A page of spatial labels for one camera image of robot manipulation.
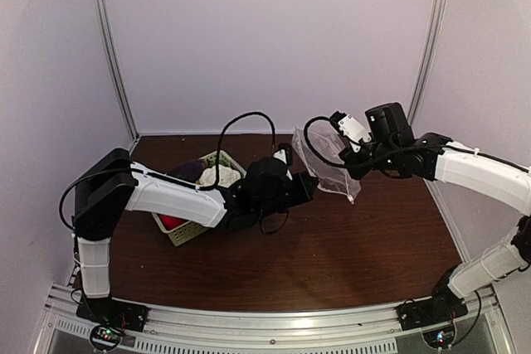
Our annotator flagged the left aluminium corner post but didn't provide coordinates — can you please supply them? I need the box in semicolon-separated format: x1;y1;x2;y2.
95;0;139;141

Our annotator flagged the aluminium front frame rail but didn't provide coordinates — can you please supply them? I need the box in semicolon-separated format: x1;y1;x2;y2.
41;283;505;354

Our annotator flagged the white toy cauliflower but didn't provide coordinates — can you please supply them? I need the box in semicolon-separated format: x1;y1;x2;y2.
197;165;241;188

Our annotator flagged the green plastic basket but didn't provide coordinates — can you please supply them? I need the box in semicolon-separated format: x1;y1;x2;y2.
151;149;246;248

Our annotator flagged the red toy strawberry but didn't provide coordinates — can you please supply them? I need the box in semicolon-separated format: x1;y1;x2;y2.
158;215;187;230

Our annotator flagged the black camera cable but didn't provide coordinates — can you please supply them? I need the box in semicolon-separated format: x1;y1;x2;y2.
302;115;399;169
213;111;291;235

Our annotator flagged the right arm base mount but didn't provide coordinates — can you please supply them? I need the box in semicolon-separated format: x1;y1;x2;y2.
396;293;468;331

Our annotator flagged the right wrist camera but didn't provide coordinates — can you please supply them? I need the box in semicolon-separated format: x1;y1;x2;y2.
329;111;372;153

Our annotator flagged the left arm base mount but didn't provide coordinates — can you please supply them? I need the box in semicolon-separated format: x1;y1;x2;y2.
76;297;149;332

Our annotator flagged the black right camera cable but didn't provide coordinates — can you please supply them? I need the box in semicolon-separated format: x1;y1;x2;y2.
302;115;399;169

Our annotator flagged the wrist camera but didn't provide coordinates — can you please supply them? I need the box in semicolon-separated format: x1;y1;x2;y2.
329;111;372;153
273;143;293;167

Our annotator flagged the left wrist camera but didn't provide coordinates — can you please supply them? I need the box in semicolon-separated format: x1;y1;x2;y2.
273;143;293;167

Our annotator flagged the left circuit board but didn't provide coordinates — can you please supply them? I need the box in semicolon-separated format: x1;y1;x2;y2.
89;325;123;352

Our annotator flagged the clear zip top bag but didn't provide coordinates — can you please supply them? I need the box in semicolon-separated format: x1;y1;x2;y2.
290;125;362;206

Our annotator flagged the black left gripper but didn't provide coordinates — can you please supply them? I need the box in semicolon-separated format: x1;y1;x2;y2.
255;170;319;221

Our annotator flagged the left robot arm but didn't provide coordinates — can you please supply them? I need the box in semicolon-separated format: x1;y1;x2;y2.
62;148;319;324

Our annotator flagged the right circuit board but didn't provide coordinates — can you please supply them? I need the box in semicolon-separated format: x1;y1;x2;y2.
422;327;456;350

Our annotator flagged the right aluminium corner post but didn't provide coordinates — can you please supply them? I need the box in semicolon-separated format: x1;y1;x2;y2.
407;0;447;124

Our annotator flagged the circuit board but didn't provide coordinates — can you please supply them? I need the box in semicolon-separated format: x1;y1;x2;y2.
422;327;456;350
89;325;123;352

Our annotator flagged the black left camera cable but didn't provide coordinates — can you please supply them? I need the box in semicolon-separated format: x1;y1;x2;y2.
213;111;291;235

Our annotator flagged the purple toy eggplant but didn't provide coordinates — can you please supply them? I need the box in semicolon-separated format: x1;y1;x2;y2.
168;159;207;182

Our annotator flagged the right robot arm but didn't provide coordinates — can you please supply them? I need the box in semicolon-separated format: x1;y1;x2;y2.
331;103;530;322

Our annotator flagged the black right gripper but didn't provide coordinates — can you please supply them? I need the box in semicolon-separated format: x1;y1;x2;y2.
340;140;399;181

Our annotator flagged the aluminium corner post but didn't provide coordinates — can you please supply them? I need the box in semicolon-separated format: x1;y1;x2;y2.
407;0;447;124
95;0;139;141

